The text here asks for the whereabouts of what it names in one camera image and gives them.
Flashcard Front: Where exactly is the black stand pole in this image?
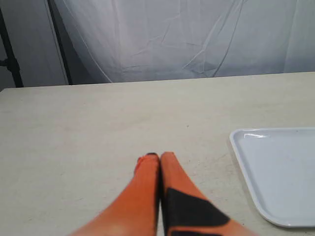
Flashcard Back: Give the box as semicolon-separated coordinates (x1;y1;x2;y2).
0;11;24;88

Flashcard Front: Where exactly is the white backdrop cloth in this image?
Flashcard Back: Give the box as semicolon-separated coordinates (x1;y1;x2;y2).
55;0;315;83

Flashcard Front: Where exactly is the white plastic tray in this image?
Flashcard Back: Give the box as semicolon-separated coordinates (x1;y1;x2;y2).
229;127;315;228

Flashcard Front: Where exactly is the black backdrop frame pole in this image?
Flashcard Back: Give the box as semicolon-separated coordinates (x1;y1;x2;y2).
47;0;73;85

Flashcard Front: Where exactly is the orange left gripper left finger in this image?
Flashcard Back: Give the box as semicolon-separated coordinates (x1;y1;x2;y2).
71;153;160;236

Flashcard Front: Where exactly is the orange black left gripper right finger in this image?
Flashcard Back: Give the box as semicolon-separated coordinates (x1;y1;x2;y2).
160;152;257;236

